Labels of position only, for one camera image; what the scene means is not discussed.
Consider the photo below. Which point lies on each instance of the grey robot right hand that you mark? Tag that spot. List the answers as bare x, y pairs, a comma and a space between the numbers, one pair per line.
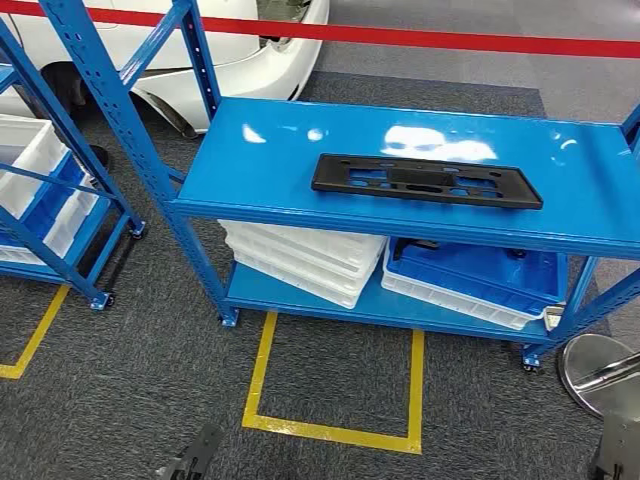
620, 450

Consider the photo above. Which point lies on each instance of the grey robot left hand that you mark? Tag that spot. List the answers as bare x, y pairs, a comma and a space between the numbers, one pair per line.
192, 457

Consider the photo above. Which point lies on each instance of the black plastic perforated panel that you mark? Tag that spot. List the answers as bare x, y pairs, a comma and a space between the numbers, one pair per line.
324, 182

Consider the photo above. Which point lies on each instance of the blue metal shelf rack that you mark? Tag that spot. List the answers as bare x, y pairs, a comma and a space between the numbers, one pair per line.
75, 140
280, 172

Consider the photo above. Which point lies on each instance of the blue plastic tray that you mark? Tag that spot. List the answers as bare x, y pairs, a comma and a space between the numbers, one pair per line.
475, 272

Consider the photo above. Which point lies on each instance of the white plastic bin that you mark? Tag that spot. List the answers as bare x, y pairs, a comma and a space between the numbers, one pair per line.
70, 222
30, 166

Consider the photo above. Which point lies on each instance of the white car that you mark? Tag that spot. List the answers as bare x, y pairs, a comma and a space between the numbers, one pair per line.
260, 86

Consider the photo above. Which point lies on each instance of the red barrier belt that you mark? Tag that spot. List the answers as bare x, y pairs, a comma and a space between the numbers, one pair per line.
400, 36

